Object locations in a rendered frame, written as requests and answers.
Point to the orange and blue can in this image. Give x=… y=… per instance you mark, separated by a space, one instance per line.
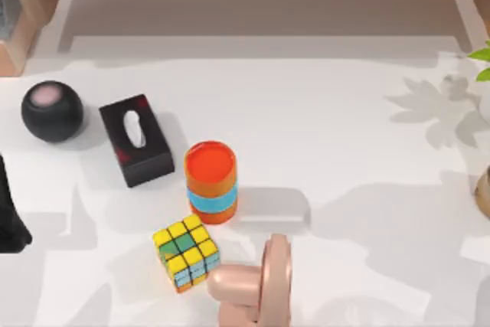
x=211 y=185

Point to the black tissue box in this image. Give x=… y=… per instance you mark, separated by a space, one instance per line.
x=147 y=158

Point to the yellow puzzle cube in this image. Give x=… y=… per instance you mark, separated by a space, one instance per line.
x=187 y=254

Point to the pink round-headed desk lamp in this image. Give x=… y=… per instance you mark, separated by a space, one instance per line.
x=249 y=288

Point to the black round speaker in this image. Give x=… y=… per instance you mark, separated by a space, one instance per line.
x=53 y=116

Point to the brown round object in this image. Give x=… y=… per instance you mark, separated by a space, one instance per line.
x=484 y=189

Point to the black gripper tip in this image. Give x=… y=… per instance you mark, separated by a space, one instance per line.
x=11 y=223

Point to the green potted plant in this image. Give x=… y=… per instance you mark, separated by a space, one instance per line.
x=483 y=74

